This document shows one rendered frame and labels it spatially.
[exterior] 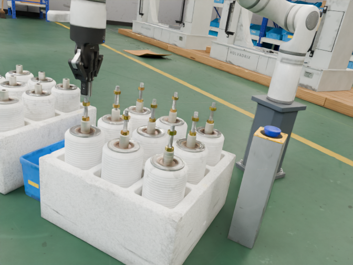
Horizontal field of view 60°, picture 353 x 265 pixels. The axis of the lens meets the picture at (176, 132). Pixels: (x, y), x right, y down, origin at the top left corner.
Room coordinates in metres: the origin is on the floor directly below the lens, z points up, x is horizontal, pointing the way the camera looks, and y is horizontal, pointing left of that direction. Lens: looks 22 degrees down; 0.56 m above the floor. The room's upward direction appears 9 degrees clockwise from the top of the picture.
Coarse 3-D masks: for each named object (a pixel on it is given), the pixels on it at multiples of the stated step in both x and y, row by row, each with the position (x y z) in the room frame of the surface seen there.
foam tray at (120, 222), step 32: (64, 160) 0.69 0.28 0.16; (224, 160) 0.79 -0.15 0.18; (64, 192) 0.62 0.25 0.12; (96, 192) 0.57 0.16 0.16; (128, 192) 0.56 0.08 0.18; (192, 192) 0.60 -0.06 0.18; (224, 192) 0.80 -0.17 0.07; (64, 224) 0.62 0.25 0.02; (96, 224) 0.57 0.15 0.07; (128, 224) 0.54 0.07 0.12; (160, 224) 0.50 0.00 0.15; (192, 224) 0.58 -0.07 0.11; (128, 256) 0.53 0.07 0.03; (160, 256) 0.50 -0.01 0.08
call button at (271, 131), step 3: (267, 126) 0.70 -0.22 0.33; (270, 126) 0.71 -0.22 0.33; (273, 126) 0.71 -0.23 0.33; (264, 129) 0.69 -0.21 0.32; (267, 129) 0.68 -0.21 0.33; (270, 129) 0.68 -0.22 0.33; (273, 129) 0.69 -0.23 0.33; (276, 129) 0.69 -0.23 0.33; (279, 129) 0.69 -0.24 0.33; (267, 132) 0.68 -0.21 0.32; (270, 132) 0.68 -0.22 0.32; (273, 132) 0.68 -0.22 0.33; (276, 132) 0.68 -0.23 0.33; (279, 132) 0.68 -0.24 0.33; (270, 135) 0.68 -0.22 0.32; (273, 135) 0.68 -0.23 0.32; (276, 135) 0.68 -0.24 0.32
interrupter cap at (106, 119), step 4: (104, 116) 0.80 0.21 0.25; (108, 116) 0.81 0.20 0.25; (120, 116) 0.82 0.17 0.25; (104, 120) 0.77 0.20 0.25; (108, 120) 0.78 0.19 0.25; (120, 120) 0.80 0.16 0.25; (128, 120) 0.80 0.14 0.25; (112, 124) 0.76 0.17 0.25; (116, 124) 0.76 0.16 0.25; (120, 124) 0.77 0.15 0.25
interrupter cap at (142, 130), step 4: (140, 128) 0.76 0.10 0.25; (144, 128) 0.76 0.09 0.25; (156, 128) 0.77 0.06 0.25; (160, 128) 0.77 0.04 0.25; (140, 132) 0.73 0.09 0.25; (144, 132) 0.73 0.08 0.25; (156, 132) 0.75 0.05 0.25; (160, 132) 0.75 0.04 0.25; (164, 132) 0.75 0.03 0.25; (144, 136) 0.71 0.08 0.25; (148, 136) 0.71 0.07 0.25; (152, 136) 0.71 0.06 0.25; (156, 136) 0.72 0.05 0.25; (160, 136) 0.72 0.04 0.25
